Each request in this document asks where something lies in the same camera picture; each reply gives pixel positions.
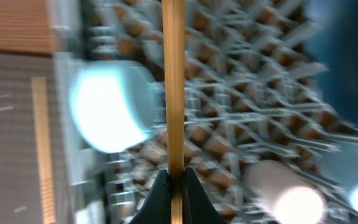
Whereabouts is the wooden chopstick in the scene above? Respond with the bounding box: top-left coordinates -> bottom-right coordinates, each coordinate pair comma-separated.
162,0 -> 185,224
31,77 -> 56,224

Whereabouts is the blue plate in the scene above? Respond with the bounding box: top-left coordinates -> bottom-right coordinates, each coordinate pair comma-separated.
305,0 -> 358,125

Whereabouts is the pink cup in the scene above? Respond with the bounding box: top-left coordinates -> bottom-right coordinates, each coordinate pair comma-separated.
244,160 -> 326,224

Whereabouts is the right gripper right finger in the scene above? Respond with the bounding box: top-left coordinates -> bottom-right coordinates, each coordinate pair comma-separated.
183,167 -> 226,224

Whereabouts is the light blue cup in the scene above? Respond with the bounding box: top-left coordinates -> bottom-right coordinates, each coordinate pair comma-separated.
317,143 -> 358,212

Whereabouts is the light blue rice bowl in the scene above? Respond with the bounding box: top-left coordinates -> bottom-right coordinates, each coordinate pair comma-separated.
68,60 -> 162,153

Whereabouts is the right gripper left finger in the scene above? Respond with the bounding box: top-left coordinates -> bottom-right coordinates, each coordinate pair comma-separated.
129,170 -> 171,224

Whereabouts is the grey dishwasher rack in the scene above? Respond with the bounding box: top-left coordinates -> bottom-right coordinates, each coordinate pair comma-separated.
50,1 -> 358,223

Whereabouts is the brown serving tray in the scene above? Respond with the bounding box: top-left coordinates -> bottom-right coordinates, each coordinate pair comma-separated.
0,54 -> 72,224

